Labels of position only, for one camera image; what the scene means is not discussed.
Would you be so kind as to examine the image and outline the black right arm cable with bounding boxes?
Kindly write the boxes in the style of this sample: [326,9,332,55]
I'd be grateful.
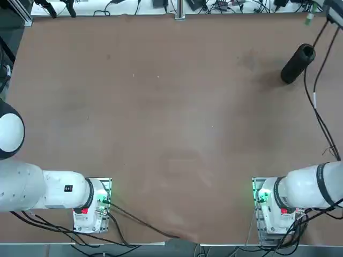
[303,20,342,162]

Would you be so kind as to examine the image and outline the grey power adapter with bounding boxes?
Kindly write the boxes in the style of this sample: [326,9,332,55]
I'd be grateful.
[187,0,207,12]

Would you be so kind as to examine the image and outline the aluminium camera post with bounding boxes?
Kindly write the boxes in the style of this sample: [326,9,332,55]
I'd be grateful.
[174,0,186,21]

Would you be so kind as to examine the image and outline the black floor cable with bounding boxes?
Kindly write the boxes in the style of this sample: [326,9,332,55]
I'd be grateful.
[10,210,135,247]

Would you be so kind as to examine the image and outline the aluminium frame profile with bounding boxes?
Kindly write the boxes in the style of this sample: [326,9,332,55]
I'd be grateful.
[5,0,33,27]

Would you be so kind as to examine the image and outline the black table cable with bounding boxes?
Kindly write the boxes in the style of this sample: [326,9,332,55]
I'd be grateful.
[106,201,189,239]

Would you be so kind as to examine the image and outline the black base cable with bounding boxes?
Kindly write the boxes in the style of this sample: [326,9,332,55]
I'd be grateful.
[277,198,343,248]

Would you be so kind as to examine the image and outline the black clamp leg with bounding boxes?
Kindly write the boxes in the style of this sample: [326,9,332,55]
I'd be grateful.
[34,0,57,19]
[62,0,77,17]

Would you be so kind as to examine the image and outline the black cylindrical vase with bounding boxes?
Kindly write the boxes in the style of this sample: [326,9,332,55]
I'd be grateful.
[280,44,316,85]

